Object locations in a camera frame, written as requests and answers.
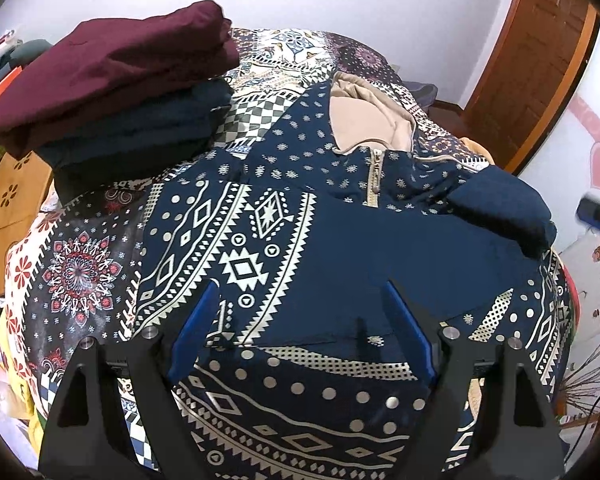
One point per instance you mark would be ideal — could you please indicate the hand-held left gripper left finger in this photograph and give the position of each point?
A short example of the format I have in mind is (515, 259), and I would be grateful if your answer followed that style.
(197, 330)

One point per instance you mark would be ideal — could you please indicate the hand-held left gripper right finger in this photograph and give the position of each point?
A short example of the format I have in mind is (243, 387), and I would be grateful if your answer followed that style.
(410, 330)

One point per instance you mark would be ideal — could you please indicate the navy patterned hooded jacket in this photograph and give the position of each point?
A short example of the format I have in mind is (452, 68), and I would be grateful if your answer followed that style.
(370, 240)

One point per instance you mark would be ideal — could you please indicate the pile of clothes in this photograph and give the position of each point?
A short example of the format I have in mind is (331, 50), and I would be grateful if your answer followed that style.
(15, 60)

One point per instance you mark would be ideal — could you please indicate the white cabinet with stickers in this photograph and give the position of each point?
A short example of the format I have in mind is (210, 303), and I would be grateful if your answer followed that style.
(590, 285)

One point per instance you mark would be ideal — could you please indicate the patterned bedspread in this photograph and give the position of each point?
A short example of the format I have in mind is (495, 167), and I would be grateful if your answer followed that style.
(80, 270)

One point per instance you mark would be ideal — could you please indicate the orange sheet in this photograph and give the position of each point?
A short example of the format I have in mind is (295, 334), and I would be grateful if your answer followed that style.
(475, 149)

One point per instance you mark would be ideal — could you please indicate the dried branches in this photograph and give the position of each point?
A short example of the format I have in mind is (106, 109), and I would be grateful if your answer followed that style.
(587, 375)

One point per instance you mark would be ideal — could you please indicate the black folded garment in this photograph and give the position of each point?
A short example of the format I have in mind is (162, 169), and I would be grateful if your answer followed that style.
(130, 172)

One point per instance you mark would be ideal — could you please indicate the wooden door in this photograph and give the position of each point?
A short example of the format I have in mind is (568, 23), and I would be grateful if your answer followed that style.
(535, 50)

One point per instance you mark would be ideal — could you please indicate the pile of colourful clutter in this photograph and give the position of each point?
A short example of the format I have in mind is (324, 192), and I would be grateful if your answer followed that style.
(5, 370)

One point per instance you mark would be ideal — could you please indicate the dark blue folded garment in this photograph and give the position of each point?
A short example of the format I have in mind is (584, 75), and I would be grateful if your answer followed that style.
(145, 125)

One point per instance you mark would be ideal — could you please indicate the dark grey pillow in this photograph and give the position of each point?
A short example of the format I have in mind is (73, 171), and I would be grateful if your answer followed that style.
(422, 94)

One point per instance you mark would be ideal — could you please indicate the maroon folded garment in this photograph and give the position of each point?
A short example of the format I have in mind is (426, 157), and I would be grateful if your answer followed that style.
(105, 70)

